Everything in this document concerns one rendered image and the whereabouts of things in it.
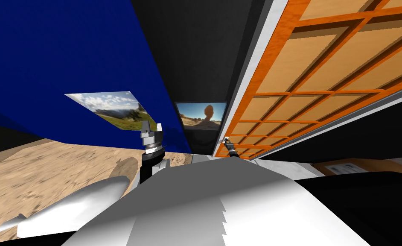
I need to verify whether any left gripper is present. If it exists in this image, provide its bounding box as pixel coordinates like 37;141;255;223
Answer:
140;120;164;148

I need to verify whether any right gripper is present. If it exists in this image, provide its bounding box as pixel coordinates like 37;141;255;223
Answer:
224;136;236;153

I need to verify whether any mountain meadow landscape picture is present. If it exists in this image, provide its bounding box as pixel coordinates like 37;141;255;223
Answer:
64;90;158;132

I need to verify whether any desert rock picture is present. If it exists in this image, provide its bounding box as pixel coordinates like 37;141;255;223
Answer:
175;101;228;132

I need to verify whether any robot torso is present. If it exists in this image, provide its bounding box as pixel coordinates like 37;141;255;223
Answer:
61;156;372;246

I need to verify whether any orange panelled door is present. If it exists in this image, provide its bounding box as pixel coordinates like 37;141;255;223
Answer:
213;0;402;161

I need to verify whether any brown wooden furniture top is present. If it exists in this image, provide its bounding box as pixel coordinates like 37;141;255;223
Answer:
309;157;402;177

